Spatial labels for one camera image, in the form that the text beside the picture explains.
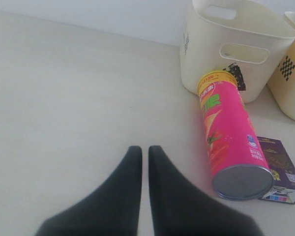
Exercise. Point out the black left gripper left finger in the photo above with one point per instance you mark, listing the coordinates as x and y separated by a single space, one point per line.
111 210

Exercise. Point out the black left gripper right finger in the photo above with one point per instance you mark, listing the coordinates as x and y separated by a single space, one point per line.
179 208

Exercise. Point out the pink Lays chips can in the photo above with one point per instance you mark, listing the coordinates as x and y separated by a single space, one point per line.
238 166

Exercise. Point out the purple small carton box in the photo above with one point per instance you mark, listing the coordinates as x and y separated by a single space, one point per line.
282 169

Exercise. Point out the cream middle plastic bin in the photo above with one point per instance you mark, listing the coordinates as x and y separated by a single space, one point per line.
282 81

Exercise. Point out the cream plastic bin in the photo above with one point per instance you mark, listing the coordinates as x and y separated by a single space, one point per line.
282 81
239 36

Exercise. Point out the cream left plastic bin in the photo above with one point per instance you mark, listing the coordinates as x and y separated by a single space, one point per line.
239 36

